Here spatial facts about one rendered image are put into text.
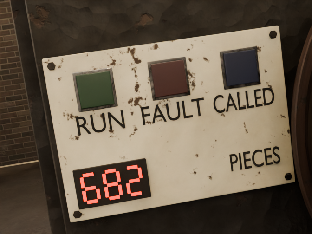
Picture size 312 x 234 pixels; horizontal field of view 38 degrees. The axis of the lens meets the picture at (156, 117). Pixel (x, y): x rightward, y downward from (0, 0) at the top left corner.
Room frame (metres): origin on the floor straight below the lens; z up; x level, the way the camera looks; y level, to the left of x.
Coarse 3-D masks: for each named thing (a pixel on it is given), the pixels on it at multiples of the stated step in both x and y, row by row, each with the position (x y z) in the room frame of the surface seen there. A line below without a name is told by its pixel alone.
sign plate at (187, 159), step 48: (144, 48) 0.48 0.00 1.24; (192, 48) 0.49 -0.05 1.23; (240, 48) 0.49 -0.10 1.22; (48, 96) 0.47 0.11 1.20; (144, 96) 0.48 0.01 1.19; (192, 96) 0.49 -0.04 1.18; (240, 96) 0.50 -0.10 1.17; (96, 144) 0.48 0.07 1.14; (144, 144) 0.48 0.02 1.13; (192, 144) 0.49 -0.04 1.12; (240, 144) 0.49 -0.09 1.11; (288, 144) 0.50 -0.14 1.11; (96, 192) 0.47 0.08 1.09; (144, 192) 0.48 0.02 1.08; (192, 192) 0.49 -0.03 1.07
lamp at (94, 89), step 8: (96, 72) 0.47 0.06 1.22; (104, 72) 0.47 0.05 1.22; (80, 80) 0.47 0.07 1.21; (88, 80) 0.47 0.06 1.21; (96, 80) 0.47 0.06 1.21; (104, 80) 0.47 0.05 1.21; (80, 88) 0.47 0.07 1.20; (88, 88) 0.47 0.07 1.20; (96, 88) 0.47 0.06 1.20; (104, 88) 0.47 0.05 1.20; (80, 96) 0.47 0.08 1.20; (88, 96) 0.47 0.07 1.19; (96, 96) 0.47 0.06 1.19; (104, 96) 0.47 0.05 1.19; (112, 96) 0.48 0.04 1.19; (80, 104) 0.47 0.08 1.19; (88, 104) 0.47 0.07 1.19; (96, 104) 0.47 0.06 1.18; (104, 104) 0.47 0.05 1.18
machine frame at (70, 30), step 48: (48, 0) 0.49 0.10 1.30; (96, 0) 0.50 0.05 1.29; (144, 0) 0.51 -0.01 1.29; (192, 0) 0.51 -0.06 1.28; (240, 0) 0.52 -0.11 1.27; (288, 0) 0.52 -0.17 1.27; (48, 48) 0.49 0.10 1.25; (96, 48) 0.50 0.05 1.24; (288, 48) 0.52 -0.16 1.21; (288, 96) 0.52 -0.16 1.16; (48, 144) 0.57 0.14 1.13; (48, 192) 0.57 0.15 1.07; (240, 192) 0.51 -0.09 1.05; (288, 192) 0.52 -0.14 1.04
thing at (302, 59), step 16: (304, 48) 0.44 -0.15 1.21; (304, 64) 0.43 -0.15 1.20; (304, 80) 0.43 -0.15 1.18; (304, 96) 0.43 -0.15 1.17; (304, 112) 0.43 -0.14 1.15; (304, 128) 0.43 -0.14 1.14; (304, 144) 0.43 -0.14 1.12; (304, 160) 0.43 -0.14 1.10; (304, 176) 0.43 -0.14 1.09; (304, 192) 0.43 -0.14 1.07
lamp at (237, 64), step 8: (224, 56) 0.49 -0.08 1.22; (232, 56) 0.49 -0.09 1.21; (240, 56) 0.49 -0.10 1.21; (248, 56) 0.49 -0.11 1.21; (224, 64) 0.49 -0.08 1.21; (232, 64) 0.49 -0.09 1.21; (240, 64) 0.49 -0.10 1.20; (248, 64) 0.49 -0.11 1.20; (256, 64) 0.49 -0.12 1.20; (232, 72) 0.49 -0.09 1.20; (240, 72) 0.49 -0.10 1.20; (248, 72) 0.49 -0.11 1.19; (256, 72) 0.49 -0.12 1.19; (232, 80) 0.49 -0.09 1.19; (240, 80) 0.49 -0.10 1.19; (248, 80) 0.49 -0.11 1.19; (256, 80) 0.49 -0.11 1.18
